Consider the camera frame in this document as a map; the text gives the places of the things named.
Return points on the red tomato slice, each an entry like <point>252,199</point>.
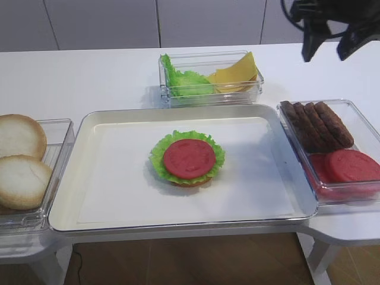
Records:
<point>351,165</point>
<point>189,158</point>

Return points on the green lettuce in container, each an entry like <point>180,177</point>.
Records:
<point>184,84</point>

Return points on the front left bun half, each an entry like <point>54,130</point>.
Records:
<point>24,180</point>

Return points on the red tomato slice underneath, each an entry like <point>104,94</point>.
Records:
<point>317,161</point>

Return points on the clear plastic bun container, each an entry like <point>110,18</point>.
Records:
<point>60,140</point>

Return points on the clear lettuce and cheese container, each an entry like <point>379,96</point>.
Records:
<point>207,64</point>

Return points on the white paper tray liner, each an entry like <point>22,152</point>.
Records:
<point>124,187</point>

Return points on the clear patty and tomato container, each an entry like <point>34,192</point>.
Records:
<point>366,140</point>

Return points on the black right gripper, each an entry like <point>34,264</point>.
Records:
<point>311,17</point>

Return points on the cream white serving tray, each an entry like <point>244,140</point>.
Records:
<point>66,207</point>

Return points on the large upright bun half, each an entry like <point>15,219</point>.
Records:
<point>22,135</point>

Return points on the yellow cheese slices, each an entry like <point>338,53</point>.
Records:
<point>236,77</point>

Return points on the brown meat patty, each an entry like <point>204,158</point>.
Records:
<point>294,119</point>
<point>312,141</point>
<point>334,124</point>
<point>330,143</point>

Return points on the red tomato slice top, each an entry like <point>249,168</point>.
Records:
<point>351,165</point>

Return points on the green lettuce leaf on bun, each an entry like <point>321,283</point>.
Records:
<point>156,157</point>

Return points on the white right table leg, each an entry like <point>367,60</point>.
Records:
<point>319,255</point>

